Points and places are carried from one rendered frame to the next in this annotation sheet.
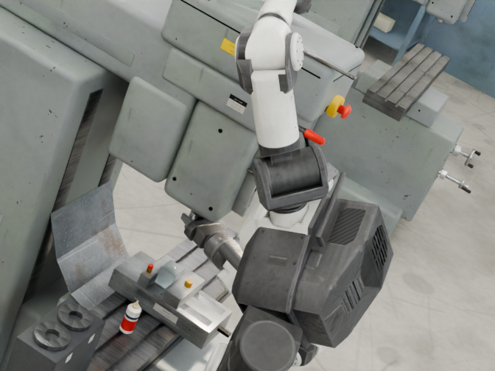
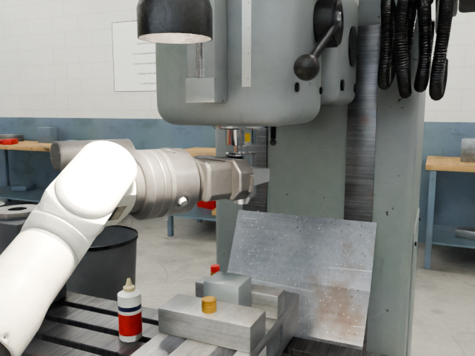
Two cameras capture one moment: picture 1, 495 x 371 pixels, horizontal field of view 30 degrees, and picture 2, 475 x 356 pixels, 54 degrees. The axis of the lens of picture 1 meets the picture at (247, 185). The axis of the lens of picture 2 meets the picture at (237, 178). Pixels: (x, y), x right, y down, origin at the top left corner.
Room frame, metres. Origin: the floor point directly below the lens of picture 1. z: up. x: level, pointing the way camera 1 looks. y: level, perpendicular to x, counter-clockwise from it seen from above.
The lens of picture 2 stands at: (2.38, -0.58, 1.33)
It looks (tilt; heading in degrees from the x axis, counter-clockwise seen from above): 9 degrees down; 98
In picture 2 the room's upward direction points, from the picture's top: straight up
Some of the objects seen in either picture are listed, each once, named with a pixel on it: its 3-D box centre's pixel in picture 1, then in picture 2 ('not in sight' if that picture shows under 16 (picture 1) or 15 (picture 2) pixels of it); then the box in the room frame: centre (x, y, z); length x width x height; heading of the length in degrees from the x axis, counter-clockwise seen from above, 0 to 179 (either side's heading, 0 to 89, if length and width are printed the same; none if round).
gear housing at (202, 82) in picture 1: (237, 82); not in sight; (2.30, 0.14, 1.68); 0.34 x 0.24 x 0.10; 75
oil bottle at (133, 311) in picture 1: (132, 315); (129, 307); (2.08, 0.15, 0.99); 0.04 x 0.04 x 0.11
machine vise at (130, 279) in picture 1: (172, 293); (219, 335); (2.26, 0.07, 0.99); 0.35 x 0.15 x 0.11; 74
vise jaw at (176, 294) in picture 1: (183, 289); (211, 321); (2.25, 0.05, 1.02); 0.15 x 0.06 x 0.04; 164
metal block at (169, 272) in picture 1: (169, 274); (227, 297); (2.27, 0.10, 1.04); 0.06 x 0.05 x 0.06; 164
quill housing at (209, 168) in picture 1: (222, 153); (242, 11); (2.29, 0.10, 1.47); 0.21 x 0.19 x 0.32; 165
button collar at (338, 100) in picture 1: (335, 106); not in sight; (2.23, -0.12, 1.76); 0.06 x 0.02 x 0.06; 165
